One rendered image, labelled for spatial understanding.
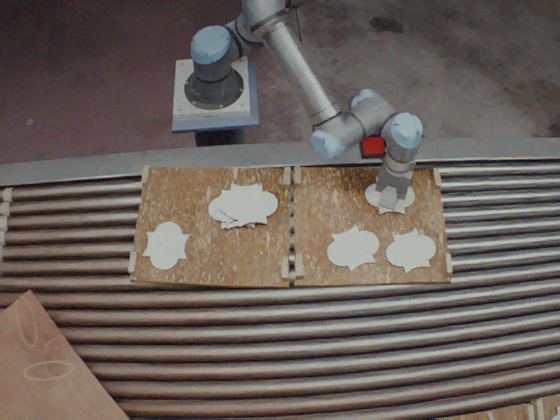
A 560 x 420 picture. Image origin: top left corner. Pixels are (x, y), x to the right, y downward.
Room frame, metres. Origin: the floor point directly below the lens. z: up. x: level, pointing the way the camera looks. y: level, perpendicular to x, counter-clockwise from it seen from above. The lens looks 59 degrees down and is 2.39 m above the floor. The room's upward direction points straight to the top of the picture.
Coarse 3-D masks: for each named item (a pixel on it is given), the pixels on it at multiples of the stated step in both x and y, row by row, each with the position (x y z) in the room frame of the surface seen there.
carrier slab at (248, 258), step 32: (160, 192) 0.91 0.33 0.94; (192, 192) 0.91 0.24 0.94; (288, 192) 0.91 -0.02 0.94; (192, 224) 0.81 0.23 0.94; (256, 224) 0.81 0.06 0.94; (288, 224) 0.81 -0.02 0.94; (192, 256) 0.72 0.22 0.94; (224, 256) 0.72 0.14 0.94; (256, 256) 0.72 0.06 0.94; (288, 256) 0.72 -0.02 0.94
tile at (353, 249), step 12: (336, 240) 0.76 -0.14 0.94; (348, 240) 0.76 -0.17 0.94; (360, 240) 0.76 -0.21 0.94; (372, 240) 0.76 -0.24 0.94; (336, 252) 0.73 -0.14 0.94; (348, 252) 0.73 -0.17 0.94; (360, 252) 0.73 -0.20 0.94; (372, 252) 0.73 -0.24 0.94; (336, 264) 0.69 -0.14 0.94; (348, 264) 0.69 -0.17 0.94; (360, 264) 0.69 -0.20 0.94
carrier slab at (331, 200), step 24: (312, 168) 0.99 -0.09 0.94; (336, 168) 0.99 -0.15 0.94; (360, 168) 0.99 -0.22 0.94; (312, 192) 0.91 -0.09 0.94; (336, 192) 0.91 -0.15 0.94; (360, 192) 0.91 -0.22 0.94; (432, 192) 0.91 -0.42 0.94; (312, 216) 0.84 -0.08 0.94; (336, 216) 0.84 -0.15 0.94; (360, 216) 0.84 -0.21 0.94; (384, 216) 0.84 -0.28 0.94; (408, 216) 0.84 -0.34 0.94; (432, 216) 0.84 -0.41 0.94; (312, 240) 0.77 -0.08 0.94; (384, 240) 0.76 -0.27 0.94; (312, 264) 0.70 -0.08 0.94; (384, 264) 0.69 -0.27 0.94; (432, 264) 0.69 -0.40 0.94
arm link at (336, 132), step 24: (264, 0) 1.10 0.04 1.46; (264, 24) 1.06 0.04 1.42; (288, 24) 1.08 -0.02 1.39; (288, 48) 1.02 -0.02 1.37; (288, 72) 0.99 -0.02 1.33; (312, 72) 0.99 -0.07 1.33; (312, 96) 0.94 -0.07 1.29; (312, 120) 0.91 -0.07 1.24; (336, 120) 0.90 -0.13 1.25; (336, 144) 0.86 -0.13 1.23
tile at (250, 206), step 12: (240, 192) 0.89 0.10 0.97; (252, 192) 0.89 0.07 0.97; (264, 192) 0.89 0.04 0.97; (228, 204) 0.85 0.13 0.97; (240, 204) 0.85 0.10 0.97; (252, 204) 0.85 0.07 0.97; (264, 204) 0.85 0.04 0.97; (276, 204) 0.85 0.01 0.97; (228, 216) 0.82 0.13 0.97; (240, 216) 0.82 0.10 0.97; (252, 216) 0.82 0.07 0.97; (264, 216) 0.82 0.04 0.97
